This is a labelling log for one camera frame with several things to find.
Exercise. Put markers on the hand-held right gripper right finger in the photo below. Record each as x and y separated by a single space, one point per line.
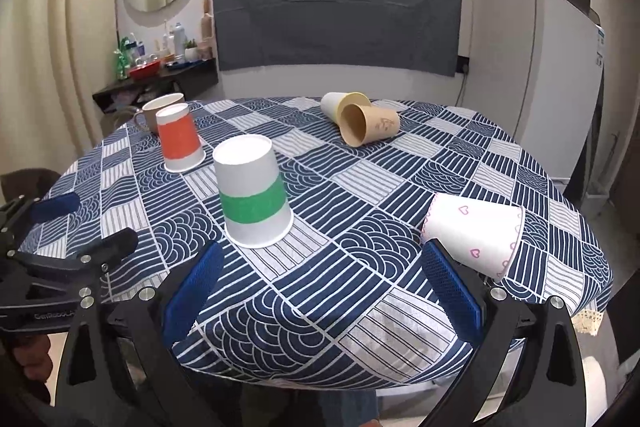
454 294

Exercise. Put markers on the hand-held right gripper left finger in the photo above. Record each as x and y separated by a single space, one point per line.
196 289

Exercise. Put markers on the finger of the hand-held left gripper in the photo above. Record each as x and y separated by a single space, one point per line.
107 249
52 207

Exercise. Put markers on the white cup with pink hearts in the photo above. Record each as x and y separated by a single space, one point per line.
475 229

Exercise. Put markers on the white cup with green band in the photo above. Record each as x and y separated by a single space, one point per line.
250 187

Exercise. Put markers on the orange and white cup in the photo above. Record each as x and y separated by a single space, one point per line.
179 139

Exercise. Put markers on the brown paper cup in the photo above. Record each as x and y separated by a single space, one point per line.
375 122

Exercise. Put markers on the cream cup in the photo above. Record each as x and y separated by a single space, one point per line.
331 104

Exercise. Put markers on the person's left hand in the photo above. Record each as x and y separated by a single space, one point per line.
30 359

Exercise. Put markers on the dark chair back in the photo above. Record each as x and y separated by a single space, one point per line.
25 184

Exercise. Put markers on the blue patterned tablecloth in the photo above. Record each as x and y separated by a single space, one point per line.
340 267

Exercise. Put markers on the beige mug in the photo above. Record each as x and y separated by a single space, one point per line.
161 101

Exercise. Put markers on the person's leg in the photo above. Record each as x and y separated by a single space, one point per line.
350 407

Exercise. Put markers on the green foil ornament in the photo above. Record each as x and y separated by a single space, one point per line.
121 59

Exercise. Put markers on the red bowl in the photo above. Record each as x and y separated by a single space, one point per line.
144 71

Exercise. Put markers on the beige curtain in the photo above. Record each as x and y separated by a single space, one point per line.
60 32

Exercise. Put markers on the blue tray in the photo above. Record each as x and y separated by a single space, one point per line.
182 65

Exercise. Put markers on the small potted plant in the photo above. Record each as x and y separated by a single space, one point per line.
191 52

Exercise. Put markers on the white bottle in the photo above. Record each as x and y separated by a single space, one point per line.
178 39

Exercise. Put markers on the white refrigerator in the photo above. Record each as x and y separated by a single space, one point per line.
540 82

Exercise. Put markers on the wooden figurine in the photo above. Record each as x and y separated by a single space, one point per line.
206 27

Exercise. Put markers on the grey cloth cover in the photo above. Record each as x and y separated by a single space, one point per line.
340 7

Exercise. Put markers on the black wall shelf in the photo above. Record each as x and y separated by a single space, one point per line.
165 83

